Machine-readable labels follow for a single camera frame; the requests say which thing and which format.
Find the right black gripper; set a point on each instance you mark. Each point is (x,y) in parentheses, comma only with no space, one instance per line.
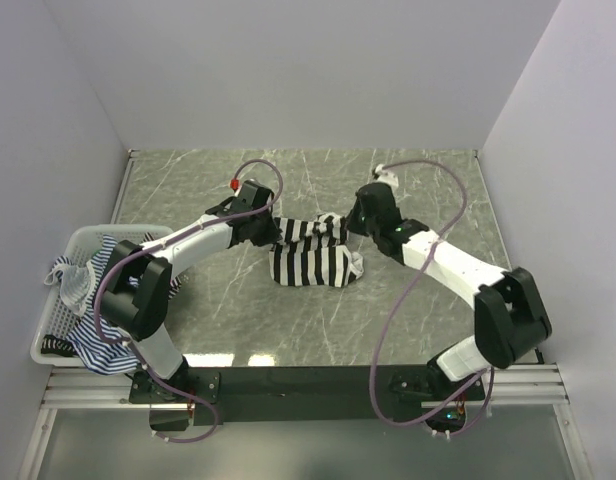
(352,223)

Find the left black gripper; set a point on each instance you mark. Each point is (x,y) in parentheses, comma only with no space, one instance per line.
(273,233)

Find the black white striped tank top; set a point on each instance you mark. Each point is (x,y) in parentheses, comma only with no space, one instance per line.
(314,253)

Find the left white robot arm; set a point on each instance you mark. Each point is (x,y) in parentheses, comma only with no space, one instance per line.
(133,294)

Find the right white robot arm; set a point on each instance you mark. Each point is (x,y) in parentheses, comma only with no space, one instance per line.
(510,318)

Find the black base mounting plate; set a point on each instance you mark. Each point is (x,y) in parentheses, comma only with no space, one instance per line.
(262,394)

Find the white plastic laundry basket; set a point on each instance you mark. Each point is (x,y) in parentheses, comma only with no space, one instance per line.
(56,319)

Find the dark thin striped garment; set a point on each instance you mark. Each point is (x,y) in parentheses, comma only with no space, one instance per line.
(54,346)

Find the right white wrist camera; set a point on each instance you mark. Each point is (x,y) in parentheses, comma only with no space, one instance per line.
(383,174)

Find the aluminium rail frame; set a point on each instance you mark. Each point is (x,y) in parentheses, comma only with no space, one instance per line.
(76,388)

